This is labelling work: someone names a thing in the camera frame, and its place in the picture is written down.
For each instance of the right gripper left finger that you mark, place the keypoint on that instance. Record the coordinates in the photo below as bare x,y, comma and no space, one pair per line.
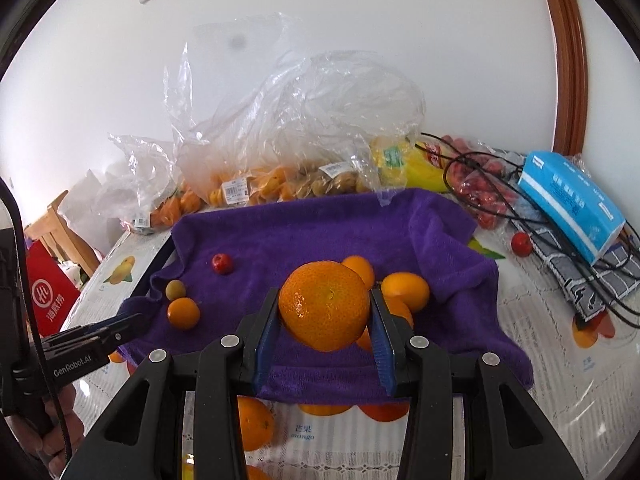
139,434

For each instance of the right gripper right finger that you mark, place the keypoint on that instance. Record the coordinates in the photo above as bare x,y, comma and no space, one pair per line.
506,435

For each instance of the small orange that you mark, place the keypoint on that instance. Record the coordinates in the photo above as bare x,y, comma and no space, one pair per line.
362,267
183,313

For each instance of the oval orange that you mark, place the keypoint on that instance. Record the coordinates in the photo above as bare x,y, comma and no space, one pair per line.
410,288

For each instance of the green kiwi fruit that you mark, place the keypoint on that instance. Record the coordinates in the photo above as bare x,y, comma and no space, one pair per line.
175,289

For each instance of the small red apple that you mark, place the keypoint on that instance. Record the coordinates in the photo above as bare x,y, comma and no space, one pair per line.
222,263

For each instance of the large round orange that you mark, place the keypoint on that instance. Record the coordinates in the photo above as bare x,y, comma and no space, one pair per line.
324,305

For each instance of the bag of red fruits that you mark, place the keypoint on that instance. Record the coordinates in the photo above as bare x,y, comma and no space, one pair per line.
481,178

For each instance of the person's left hand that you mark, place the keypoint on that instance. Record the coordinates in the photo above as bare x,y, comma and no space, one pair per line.
50,449

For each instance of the orange near towel edge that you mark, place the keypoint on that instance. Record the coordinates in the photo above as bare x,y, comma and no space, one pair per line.
256,423

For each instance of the red paper bag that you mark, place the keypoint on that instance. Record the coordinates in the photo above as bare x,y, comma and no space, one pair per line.
53,293

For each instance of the purple towel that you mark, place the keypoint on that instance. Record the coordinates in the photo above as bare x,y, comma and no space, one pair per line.
418,232

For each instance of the medium orange on table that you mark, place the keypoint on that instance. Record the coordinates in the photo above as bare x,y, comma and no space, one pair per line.
255,473

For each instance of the black tray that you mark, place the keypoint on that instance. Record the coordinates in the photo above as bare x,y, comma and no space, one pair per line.
160,260

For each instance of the wooden chair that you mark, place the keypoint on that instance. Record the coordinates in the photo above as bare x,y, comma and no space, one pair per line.
60,240

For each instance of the red cherry tomato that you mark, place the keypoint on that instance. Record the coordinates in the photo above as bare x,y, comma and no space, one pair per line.
521,244

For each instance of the white plastic bag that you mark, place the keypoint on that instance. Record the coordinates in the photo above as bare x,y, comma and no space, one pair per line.
78,208

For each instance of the white fruit print tablecloth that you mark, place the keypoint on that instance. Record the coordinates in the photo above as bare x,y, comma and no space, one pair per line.
587,384

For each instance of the clear bag of oranges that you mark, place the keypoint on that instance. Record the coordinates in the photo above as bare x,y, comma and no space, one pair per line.
147,193

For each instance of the grey checkered cloth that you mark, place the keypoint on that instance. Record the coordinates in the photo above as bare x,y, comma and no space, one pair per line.
608,285

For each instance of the yellow snack bag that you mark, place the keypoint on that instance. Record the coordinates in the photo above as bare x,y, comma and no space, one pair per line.
407,162

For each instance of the blue tissue pack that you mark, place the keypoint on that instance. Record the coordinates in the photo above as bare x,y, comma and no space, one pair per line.
581,210

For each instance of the clear bag of kumquats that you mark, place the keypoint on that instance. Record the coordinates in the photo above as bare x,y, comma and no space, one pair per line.
259,119

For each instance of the brown wooden door frame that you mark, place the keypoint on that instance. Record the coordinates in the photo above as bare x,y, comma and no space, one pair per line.
571,77

